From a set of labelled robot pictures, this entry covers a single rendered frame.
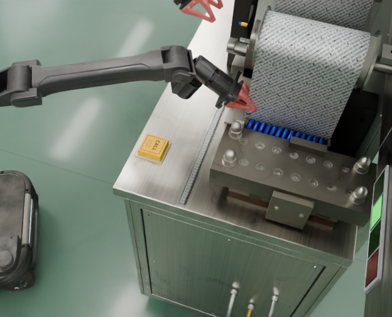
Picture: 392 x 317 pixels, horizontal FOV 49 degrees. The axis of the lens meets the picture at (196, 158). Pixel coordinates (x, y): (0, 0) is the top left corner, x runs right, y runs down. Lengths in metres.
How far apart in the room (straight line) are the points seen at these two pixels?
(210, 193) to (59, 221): 1.19
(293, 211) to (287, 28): 0.43
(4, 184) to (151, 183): 1.06
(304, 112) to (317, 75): 0.12
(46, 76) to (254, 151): 0.54
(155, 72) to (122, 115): 1.56
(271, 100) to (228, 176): 0.23
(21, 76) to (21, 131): 1.55
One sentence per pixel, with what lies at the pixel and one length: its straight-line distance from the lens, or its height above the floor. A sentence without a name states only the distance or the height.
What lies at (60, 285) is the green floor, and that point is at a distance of 2.10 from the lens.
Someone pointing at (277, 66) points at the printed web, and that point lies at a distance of 1.06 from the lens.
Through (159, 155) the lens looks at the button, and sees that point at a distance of 1.23.
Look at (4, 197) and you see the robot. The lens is 2.10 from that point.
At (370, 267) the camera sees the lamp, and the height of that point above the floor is 1.18.
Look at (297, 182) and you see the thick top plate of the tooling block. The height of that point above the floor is 1.03.
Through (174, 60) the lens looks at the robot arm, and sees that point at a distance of 1.06.
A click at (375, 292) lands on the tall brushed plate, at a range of 0.82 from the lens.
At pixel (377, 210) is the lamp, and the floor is 1.19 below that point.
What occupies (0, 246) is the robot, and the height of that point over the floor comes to 0.28.
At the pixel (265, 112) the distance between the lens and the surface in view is 1.16.
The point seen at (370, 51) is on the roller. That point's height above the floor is 1.30.
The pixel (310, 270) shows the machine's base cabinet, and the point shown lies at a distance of 1.27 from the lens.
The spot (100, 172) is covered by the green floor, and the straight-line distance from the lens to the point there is 2.36.
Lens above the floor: 1.90
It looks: 53 degrees down
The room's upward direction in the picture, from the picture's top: 4 degrees clockwise
